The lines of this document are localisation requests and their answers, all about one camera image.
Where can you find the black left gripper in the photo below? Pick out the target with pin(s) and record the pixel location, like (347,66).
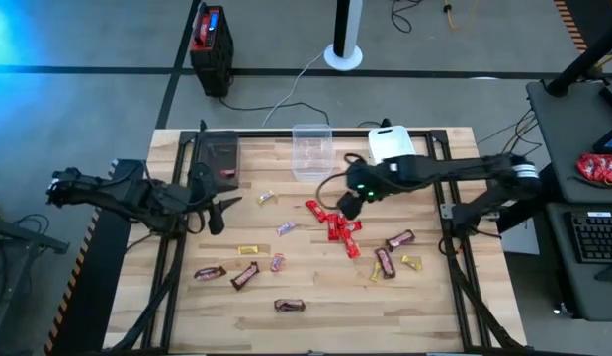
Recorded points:
(209,195)

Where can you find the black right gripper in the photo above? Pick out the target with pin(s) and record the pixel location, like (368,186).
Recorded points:
(362,180)

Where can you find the small red pink candy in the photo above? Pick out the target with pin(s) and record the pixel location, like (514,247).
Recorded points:
(228,173)

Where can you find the small yellow silver candy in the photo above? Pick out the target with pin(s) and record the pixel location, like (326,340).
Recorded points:
(265,197)

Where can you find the small yellow candy bar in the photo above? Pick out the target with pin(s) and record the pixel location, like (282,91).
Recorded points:
(375,271)
(411,262)
(247,249)

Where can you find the small pink white candy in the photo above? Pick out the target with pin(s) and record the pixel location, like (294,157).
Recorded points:
(285,228)

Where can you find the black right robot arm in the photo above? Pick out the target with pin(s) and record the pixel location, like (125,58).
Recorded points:
(459,168)

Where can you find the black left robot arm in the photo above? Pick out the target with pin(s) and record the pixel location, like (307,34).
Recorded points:
(137,195)

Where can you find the red candy bag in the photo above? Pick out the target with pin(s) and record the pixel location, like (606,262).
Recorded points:
(597,168)

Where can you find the white plastic bin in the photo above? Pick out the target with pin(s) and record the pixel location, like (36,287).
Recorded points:
(392,143)

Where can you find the dark smoky plastic bin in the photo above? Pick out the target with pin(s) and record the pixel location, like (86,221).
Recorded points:
(216,148)

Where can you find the clear plastic bin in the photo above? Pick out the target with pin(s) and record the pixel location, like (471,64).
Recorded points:
(313,165)

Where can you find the black white pole round base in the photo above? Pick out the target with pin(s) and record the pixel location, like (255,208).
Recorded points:
(343,57)

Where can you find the red black power station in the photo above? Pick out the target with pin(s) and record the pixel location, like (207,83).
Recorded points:
(211,54)

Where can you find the black platform hazard stripes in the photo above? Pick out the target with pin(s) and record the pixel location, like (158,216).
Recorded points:
(98,296)

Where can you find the light grey box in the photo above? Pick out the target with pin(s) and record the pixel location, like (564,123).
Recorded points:
(523,240)

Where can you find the black metal stand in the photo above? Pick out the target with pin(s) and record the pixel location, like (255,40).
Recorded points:
(19,237)

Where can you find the grey keyboard desk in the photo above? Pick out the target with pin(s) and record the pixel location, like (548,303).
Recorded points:
(562,277)

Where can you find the black keyboard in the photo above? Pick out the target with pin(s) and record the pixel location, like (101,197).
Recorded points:
(597,240)

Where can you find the black mat orange stripes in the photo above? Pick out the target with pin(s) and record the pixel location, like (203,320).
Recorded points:
(597,20)

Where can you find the black aluminium table frame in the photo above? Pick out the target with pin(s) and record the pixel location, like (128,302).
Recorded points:
(266,134)

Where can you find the silver metal bracket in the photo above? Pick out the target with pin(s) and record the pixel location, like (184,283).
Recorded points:
(447,211)

